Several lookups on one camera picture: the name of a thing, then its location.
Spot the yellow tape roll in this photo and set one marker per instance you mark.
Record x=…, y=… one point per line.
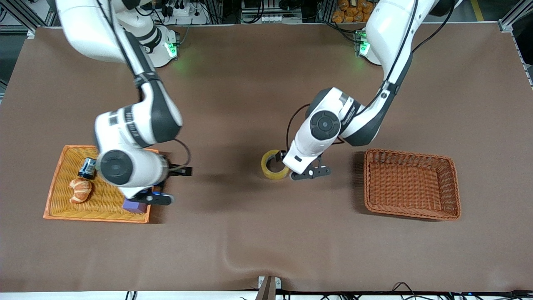
x=272, y=176

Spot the aluminium frame profile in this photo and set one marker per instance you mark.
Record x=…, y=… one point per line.
x=25, y=18
x=514, y=16

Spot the toy croissant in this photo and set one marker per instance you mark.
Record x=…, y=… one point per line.
x=80, y=191

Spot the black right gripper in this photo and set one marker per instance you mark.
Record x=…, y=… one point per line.
x=182, y=171

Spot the pile of orange snacks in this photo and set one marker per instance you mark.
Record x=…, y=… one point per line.
x=354, y=12

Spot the brown wicker basket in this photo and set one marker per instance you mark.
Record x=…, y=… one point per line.
x=399, y=183

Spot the orange yellow wicker basket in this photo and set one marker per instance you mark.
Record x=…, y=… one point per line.
x=62, y=208

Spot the white power strip with plugs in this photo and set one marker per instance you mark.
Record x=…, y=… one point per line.
x=187, y=12

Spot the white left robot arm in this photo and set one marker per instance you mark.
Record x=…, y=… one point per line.
x=387, y=29

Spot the purple cube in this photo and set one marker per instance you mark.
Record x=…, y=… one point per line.
x=133, y=206

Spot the white socket strip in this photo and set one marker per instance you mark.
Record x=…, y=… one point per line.
x=270, y=18

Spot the metal stand bracket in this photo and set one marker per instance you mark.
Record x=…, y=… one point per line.
x=268, y=287

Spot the small blue can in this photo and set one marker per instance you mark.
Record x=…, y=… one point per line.
x=87, y=168

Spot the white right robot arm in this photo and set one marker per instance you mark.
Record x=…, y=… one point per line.
x=83, y=29

